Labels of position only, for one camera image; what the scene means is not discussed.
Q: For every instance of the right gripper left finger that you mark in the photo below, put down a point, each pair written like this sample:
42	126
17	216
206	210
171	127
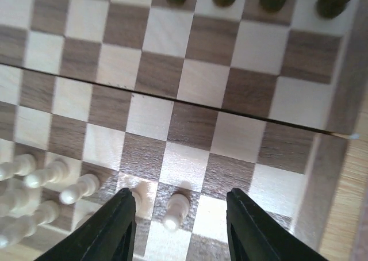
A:
109	234

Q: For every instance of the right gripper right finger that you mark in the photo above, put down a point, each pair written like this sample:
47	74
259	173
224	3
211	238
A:
254	235

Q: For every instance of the light pawn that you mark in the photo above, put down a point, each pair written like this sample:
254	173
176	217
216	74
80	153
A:
177	209

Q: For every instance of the wooden chess board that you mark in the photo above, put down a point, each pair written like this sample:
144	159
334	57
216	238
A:
192	99

